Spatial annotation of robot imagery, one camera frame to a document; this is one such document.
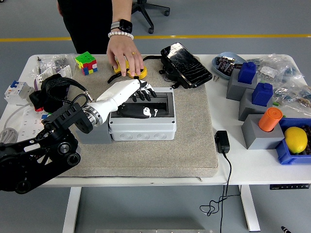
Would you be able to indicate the white circuit breaker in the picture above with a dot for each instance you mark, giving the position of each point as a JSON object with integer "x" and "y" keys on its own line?
{"x": 14, "y": 93}

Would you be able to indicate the yellow lemon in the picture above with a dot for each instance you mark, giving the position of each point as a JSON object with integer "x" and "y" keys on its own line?
{"x": 295, "y": 139}

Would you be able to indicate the black office chair base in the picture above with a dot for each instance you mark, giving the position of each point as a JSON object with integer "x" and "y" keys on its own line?
{"x": 148, "y": 14}

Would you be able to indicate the grey electrical box clear lid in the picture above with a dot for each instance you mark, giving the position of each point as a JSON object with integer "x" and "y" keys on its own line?
{"x": 145, "y": 133}

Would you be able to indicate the clear bag with white labels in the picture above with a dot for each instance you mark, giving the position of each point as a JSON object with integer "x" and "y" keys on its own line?
{"x": 65, "y": 71}

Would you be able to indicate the blue plastic block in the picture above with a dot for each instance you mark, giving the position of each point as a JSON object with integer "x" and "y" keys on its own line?
{"x": 246, "y": 72}
{"x": 261, "y": 95}

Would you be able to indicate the white desk leg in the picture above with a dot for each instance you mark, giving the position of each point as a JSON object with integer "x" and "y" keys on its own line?
{"x": 250, "y": 208}
{"x": 71, "y": 211}

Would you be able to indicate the person's left hand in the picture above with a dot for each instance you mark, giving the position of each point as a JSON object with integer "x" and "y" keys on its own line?
{"x": 124, "y": 49}

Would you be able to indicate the person's left forearm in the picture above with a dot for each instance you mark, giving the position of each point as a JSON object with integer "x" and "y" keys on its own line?
{"x": 121, "y": 9}

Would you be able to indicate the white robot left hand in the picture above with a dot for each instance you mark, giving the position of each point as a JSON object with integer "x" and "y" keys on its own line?
{"x": 119, "y": 91}

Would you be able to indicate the black wrist watch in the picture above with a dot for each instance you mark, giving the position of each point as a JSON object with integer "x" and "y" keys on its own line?
{"x": 124, "y": 25}

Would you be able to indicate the person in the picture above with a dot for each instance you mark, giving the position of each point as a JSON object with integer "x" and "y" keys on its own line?
{"x": 90, "y": 24}

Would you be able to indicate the small green plastic piece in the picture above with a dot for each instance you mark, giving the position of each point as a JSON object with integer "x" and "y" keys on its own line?
{"x": 275, "y": 104}

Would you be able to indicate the black power adapter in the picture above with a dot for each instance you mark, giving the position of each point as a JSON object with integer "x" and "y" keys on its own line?
{"x": 222, "y": 142}

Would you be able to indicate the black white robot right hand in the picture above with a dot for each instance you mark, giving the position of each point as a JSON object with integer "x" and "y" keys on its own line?
{"x": 284, "y": 229}

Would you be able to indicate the dark printed packet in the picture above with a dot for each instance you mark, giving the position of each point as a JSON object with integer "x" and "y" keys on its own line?
{"x": 230, "y": 68}
{"x": 221, "y": 62}

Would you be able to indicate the clear bag of components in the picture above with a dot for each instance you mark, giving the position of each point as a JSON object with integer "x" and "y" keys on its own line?
{"x": 291, "y": 93}
{"x": 267, "y": 71}

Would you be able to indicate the grey-brown mat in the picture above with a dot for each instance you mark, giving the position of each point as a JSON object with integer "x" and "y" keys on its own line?
{"x": 158, "y": 157}

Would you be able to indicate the thin metal screwdriver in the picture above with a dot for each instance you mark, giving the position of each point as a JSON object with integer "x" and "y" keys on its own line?
{"x": 39, "y": 65}

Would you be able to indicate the light blue bowl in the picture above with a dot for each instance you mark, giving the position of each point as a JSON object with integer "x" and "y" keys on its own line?
{"x": 233, "y": 55}

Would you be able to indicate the large colourful puzzle cube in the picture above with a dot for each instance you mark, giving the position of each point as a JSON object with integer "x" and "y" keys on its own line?
{"x": 86, "y": 60}

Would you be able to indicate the white power strip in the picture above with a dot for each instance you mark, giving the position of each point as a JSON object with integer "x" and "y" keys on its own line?
{"x": 26, "y": 121}

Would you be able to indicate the grey block holder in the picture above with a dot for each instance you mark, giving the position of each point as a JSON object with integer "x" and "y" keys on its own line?
{"x": 255, "y": 138}
{"x": 246, "y": 109}
{"x": 234, "y": 89}
{"x": 99, "y": 136}

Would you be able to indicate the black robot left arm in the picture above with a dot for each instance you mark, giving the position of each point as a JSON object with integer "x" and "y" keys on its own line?
{"x": 36, "y": 155}

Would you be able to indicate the orange cylinder battery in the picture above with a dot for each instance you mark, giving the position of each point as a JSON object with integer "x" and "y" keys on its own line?
{"x": 268, "y": 120}

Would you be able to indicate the black desk control panel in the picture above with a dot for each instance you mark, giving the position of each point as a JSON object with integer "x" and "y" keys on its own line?
{"x": 289, "y": 186}

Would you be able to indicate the clear bag of metal screws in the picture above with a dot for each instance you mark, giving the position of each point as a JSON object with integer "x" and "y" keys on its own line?
{"x": 60, "y": 62}

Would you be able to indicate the black cloth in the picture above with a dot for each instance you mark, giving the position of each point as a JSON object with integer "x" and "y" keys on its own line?
{"x": 36, "y": 99}

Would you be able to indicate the yellow tape measure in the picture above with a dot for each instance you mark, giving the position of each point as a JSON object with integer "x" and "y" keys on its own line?
{"x": 143, "y": 72}
{"x": 117, "y": 69}

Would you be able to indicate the blue plastic bin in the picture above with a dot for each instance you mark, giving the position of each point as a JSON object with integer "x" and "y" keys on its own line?
{"x": 289, "y": 157}

